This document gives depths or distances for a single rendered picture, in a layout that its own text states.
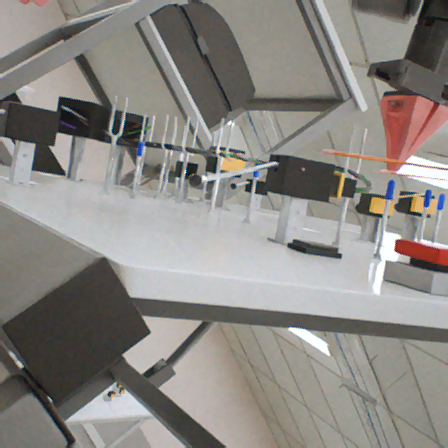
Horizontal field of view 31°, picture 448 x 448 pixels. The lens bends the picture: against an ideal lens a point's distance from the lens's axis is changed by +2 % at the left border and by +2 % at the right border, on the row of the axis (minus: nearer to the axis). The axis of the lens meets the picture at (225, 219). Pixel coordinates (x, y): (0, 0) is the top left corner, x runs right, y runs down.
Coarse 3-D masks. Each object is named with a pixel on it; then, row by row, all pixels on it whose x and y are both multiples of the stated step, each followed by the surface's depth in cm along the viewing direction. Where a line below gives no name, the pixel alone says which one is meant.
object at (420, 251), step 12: (396, 240) 62; (408, 240) 62; (396, 252) 62; (408, 252) 61; (420, 252) 60; (432, 252) 59; (444, 252) 58; (420, 264) 61; (432, 264) 60; (444, 264) 59
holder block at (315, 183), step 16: (272, 160) 81; (288, 160) 79; (304, 160) 79; (272, 176) 81; (288, 176) 79; (304, 176) 79; (320, 176) 80; (272, 192) 81; (288, 192) 79; (304, 192) 80; (320, 192) 80
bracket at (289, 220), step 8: (288, 200) 81; (296, 200) 81; (304, 200) 81; (288, 208) 81; (296, 208) 81; (304, 208) 81; (280, 216) 82; (288, 216) 80; (296, 216) 81; (304, 216) 81; (280, 224) 82; (288, 224) 81; (296, 224) 81; (280, 232) 81; (288, 232) 81; (296, 232) 81; (272, 240) 82; (280, 240) 81; (288, 240) 81
